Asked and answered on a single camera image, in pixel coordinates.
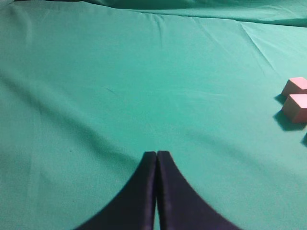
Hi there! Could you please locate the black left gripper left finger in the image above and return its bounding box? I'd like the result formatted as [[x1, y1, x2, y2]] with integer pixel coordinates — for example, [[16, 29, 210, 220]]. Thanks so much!
[[76, 151, 156, 230]]

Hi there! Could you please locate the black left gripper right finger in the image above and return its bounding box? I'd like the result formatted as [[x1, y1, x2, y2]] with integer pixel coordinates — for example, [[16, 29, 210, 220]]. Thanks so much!
[[156, 151, 239, 230]]

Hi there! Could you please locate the green cloth backdrop and cover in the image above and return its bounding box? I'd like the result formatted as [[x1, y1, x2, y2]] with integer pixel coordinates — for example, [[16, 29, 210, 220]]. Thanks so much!
[[0, 0, 307, 230]]

